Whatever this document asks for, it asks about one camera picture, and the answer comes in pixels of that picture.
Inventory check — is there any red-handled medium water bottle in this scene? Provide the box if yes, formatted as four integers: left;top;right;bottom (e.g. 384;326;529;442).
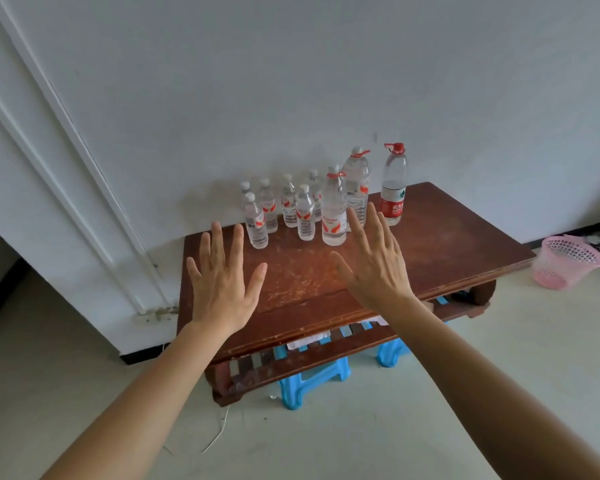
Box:
321;164;349;247

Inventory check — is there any row of small water bottles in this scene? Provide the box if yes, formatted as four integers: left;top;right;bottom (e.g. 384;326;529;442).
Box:
239;168;326;251

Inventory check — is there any person's left forearm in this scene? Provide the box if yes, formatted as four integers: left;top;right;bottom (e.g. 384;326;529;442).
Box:
39;322;231;480

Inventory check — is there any white floor cable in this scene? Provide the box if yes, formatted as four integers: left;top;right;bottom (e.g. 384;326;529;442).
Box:
202;404;231;453

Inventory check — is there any red label red cap bottle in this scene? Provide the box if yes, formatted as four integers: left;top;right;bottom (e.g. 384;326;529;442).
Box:
379;142;408;227

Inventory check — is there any person's left hand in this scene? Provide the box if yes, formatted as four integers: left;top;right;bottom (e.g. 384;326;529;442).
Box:
185;221;269;338

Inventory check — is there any white door frame trim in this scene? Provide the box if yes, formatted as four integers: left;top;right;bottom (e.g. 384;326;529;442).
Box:
0;0;181;321

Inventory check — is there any person's right forearm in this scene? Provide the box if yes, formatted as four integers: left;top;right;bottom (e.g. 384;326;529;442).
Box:
382;293;600;480

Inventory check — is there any person's right hand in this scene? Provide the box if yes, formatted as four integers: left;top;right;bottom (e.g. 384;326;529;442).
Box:
329;201;417;311

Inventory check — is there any large bottle red ring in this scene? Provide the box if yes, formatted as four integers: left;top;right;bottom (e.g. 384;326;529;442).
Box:
341;146;372;233

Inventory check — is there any pink plastic basket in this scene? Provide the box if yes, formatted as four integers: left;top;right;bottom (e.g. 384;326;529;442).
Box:
532;235;600;291

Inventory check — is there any dark red wooden table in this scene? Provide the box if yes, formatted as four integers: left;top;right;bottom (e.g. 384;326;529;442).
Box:
175;182;537;408

